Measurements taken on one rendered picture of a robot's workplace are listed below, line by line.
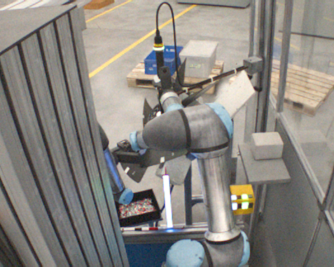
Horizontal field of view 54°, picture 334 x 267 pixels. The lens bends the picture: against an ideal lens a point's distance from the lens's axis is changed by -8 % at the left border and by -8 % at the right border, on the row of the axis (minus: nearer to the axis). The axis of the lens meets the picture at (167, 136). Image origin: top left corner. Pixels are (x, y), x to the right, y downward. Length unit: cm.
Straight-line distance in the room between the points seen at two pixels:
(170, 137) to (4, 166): 61
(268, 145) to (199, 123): 109
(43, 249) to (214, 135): 61
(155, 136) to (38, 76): 58
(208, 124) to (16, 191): 65
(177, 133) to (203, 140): 8
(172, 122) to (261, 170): 112
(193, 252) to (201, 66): 367
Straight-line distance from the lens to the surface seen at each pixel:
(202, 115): 100
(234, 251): 112
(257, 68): 202
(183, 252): 110
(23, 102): 46
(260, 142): 204
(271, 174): 200
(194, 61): 456
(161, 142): 100
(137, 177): 186
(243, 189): 158
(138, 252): 184
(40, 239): 55
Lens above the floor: 215
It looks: 34 degrees down
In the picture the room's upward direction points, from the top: 4 degrees counter-clockwise
